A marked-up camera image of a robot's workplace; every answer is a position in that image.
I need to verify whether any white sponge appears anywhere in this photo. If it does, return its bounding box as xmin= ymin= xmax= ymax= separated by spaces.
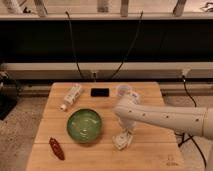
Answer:
xmin=112 ymin=132 xmax=133 ymax=150

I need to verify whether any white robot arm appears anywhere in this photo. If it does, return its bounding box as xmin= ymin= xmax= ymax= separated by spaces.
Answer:
xmin=114 ymin=91 xmax=213 ymax=140

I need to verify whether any clear plastic cup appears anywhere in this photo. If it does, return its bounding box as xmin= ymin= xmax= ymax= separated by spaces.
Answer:
xmin=116 ymin=84 xmax=132 ymax=97

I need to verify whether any green bowl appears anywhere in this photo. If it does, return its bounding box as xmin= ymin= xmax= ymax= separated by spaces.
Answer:
xmin=67 ymin=109 xmax=102 ymax=144

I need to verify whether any black rectangular block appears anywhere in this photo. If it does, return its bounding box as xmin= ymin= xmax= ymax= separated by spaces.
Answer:
xmin=91 ymin=88 xmax=109 ymax=97

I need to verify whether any white tube bottle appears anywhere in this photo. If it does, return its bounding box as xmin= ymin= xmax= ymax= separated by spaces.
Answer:
xmin=60 ymin=83 xmax=83 ymax=111

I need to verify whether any red brown chili toy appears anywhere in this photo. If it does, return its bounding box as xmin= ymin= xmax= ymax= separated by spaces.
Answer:
xmin=49 ymin=138 xmax=65 ymax=160

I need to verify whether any dark equipment at left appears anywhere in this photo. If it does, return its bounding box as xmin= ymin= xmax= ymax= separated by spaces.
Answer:
xmin=0 ymin=71 xmax=21 ymax=120

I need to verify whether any black floor cable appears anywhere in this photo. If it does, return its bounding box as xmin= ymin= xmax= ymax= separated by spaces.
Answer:
xmin=173 ymin=74 xmax=209 ymax=171

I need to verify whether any right black hanging cable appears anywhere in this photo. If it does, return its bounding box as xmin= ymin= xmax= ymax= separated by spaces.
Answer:
xmin=109 ymin=10 xmax=144 ymax=81

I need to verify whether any black hanging cable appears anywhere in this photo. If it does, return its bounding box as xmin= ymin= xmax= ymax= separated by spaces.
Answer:
xmin=64 ymin=10 xmax=86 ymax=81
xmin=109 ymin=10 xmax=144 ymax=81

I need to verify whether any left black hanging cable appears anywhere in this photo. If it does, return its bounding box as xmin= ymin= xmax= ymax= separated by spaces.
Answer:
xmin=64 ymin=10 xmax=86 ymax=81

